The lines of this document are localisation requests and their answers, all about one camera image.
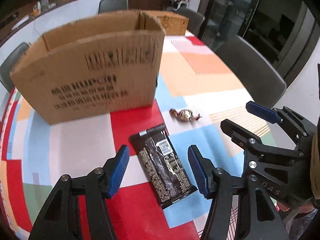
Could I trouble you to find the grey chair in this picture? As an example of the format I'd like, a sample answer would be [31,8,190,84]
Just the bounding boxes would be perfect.
[98,0,129,14]
[0,42,30,92]
[166,7,205,36]
[215,35,287,108]

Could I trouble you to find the brown striped wrapped candy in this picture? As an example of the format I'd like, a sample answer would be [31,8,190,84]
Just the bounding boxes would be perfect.
[169,108,202,122]

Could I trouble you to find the colourful checked tablecloth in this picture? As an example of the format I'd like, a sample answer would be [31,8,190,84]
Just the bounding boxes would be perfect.
[1,36,275,239]

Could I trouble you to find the black chocolate biscuit packet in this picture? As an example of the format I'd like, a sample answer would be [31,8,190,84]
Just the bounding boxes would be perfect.
[129,124,197,209]

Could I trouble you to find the grey chair far right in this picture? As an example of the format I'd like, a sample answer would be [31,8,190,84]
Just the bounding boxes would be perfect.
[166,7,205,36]

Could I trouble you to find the brown cardboard box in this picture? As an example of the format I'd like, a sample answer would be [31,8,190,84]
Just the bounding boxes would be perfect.
[10,10,188,125]

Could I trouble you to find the grey chair left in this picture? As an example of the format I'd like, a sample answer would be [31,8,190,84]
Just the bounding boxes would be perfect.
[0,42,30,92]

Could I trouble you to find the wooden wall shelf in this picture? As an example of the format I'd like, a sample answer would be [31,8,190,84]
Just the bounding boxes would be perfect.
[0,0,112,30]

